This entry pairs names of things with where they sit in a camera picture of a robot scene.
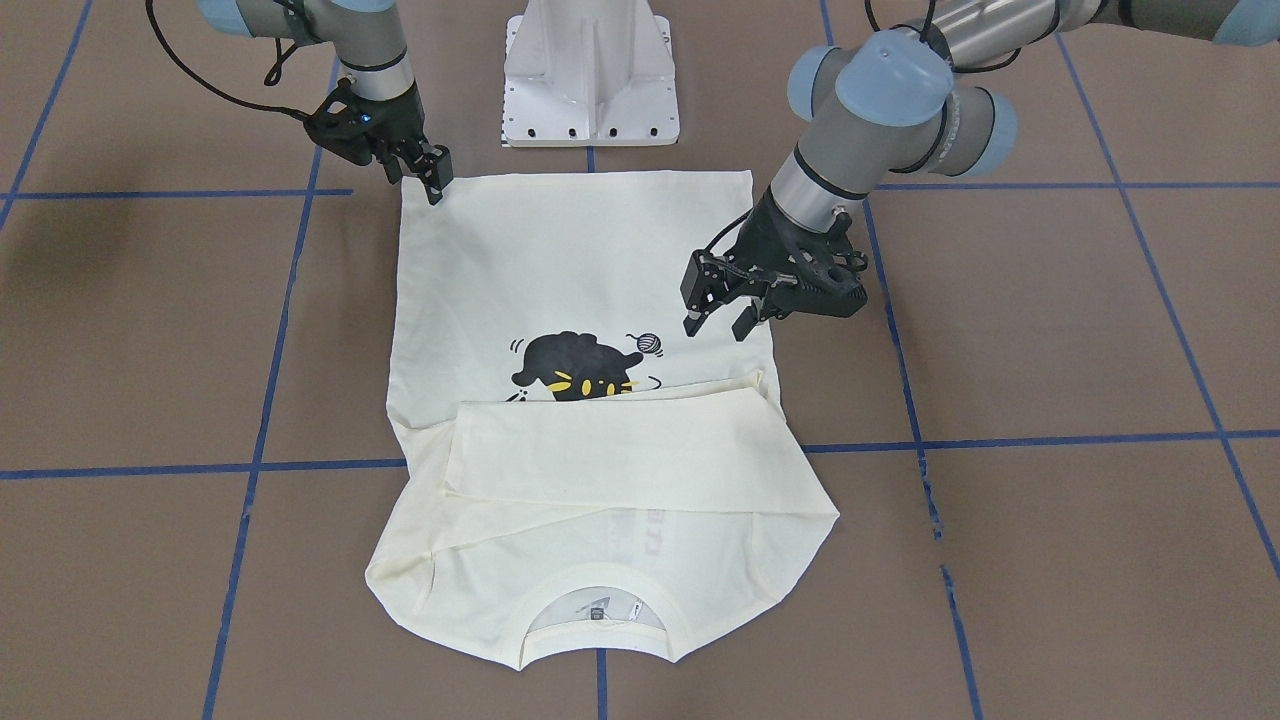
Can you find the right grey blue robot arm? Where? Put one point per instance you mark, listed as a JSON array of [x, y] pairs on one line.
[[367, 37]]

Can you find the cream long-sleeve cat shirt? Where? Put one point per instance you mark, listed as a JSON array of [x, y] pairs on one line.
[[582, 473]]

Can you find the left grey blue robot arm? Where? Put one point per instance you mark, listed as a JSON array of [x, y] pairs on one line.
[[892, 106]]

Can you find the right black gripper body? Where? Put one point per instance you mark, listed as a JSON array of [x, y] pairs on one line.
[[397, 122]]

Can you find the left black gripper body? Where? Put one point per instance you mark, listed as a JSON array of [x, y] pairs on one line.
[[767, 238]]

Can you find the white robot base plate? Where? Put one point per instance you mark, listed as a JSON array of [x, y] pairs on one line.
[[589, 73]]

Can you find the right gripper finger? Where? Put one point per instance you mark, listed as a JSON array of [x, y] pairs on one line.
[[433, 166], [389, 160]]

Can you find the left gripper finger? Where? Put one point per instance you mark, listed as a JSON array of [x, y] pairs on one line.
[[709, 283], [758, 311]]

